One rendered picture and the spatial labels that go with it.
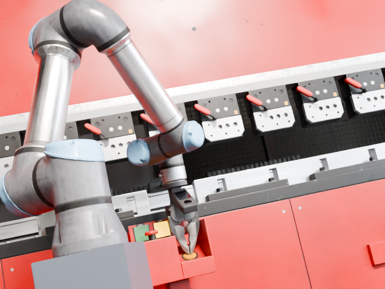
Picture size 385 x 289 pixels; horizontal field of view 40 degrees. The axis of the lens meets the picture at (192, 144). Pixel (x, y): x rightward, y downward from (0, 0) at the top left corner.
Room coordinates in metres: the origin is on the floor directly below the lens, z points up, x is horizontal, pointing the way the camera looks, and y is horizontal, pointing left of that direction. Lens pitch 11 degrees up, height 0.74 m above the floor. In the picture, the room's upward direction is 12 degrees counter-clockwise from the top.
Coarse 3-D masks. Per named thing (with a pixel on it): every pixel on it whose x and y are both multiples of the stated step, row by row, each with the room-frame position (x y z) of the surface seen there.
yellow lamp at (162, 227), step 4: (156, 224) 1.64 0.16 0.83; (160, 224) 1.64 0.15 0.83; (164, 224) 1.64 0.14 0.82; (156, 228) 1.64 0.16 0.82; (160, 228) 1.64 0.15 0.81; (164, 228) 1.64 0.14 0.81; (168, 228) 1.65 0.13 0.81; (160, 232) 1.64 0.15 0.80; (164, 232) 1.64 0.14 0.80; (168, 232) 1.65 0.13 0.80; (156, 236) 1.64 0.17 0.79; (160, 236) 1.64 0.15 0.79
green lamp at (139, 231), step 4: (136, 228) 1.62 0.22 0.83; (140, 228) 1.62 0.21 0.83; (144, 228) 1.63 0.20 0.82; (148, 228) 1.63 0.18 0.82; (136, 232) 1.62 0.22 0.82; (140, 232) 1.62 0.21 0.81; (144, 232) 1.63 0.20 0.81; (136, 236) 1.62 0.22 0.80; (140, 236) 1.62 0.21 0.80; (144, 236) 1.63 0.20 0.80; (136, 240) 1.62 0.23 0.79; (140, 240) 1.62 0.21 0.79; (144, 240) 1.63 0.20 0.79
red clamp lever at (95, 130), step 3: (87, 123) 1.83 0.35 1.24; (87, 126) 1.82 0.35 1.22; (90, 126) 1.82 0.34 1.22; (93, 126) 1.83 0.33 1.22; (90, 129) 1.83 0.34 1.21; (93, 129) 1.83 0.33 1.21; (96, 129) 1.83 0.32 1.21; (93, 132) 1.84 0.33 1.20; (96, 132) 1.83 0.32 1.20; (99, 132) 1.83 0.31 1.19; (102, 132) 1.84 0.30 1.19; (102, 135) 1.84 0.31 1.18; (105, 135) 1.83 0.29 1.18; (108, 135) 1.83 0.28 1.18; (105, 138) 1.84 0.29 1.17; (108, 138) 1.84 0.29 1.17
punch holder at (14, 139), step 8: (0, 136) 1.81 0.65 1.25; (8, 136) 1.82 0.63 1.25; (16, 136) 1.82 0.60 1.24; (0, 144) 1.81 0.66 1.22; (8, 144) 1.82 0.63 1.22; (16, 144) 1.82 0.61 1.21; (0, 152) 1.81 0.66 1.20; (8, 152) 1.82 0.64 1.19; (0, 160) 1.81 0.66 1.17; (8, 160) 1.81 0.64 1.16; (0, 168) 1.82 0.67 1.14; (8, 168) 1.81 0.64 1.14; (0, 176) 1.81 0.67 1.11
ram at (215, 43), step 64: (0, 0) 1.83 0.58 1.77; (64, 0) 1.86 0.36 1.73; (128, 0) 1.90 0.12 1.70; (192, 0) 1.94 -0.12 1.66; (256, 0) 1.98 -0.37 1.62; (320, 0) 2.03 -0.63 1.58; (384, 0) 2.07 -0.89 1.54; (0, 64) 1.82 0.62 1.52; (192, 64) 1.93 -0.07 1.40; (256, 64) 1.97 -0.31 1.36; (384, 64) 2.06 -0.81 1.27; (0, 128) 1.81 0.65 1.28
